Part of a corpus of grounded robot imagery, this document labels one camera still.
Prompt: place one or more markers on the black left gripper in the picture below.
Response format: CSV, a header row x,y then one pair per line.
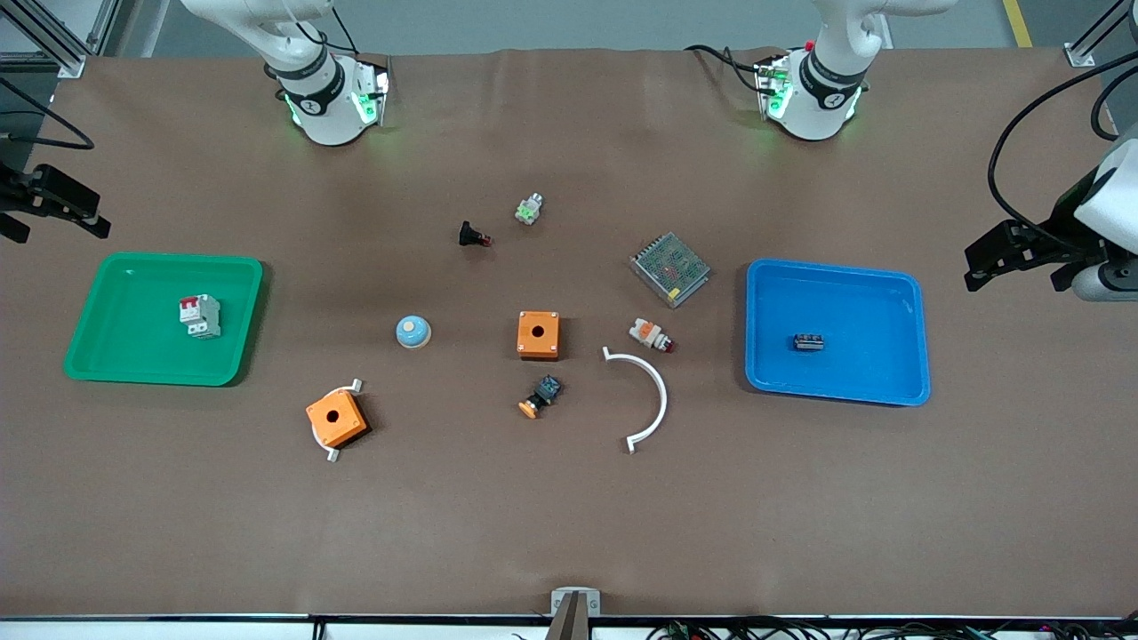
x,y
1064,220

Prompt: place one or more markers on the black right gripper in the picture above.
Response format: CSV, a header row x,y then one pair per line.
x,y
18,197

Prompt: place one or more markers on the white red circuit breaker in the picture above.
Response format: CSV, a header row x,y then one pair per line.
x,y
200,316

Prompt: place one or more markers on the black capacitor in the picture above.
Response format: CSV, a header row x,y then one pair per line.
x,y
808,341

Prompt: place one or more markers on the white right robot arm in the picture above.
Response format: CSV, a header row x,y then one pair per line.
x,y
331,120

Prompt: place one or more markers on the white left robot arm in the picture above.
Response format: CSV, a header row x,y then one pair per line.
x,y
813,120

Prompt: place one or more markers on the green plastic tray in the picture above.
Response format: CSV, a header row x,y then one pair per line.
x,y
133,338

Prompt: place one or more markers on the blue plastic tray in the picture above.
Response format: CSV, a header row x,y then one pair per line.
x,y
853,293

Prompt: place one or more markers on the silver mesh power supply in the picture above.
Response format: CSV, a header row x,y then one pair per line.
x,y
670,269

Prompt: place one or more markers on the orange button box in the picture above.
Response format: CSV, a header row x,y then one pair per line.
x,y
342,425
539,342

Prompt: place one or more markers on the blue white round buzzer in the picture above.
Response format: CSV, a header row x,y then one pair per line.
x,y
413,332

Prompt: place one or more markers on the black red indicator light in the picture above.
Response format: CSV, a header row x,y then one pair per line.
x,y
469,235

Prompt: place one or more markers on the green white push button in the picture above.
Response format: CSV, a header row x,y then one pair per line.
x,y
529,210

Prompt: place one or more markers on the orange black mushroom button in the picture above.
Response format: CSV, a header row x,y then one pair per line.
x,y
544,392

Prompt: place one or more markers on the table cover sheet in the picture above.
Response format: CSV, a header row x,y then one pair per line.
x,y
569,516

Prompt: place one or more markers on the aluminium frame post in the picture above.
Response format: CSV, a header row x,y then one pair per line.
x,y
1080,55
53,40

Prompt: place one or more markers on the white orange red switch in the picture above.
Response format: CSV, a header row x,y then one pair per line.
x,y
649,333

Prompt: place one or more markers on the white curved arc bracket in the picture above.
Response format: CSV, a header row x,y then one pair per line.
x,y
662,396

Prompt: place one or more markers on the white table edge rail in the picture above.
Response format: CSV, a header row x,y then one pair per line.
x,y
178,630

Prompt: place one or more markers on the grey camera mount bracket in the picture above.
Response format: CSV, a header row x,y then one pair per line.
x,y
560,603

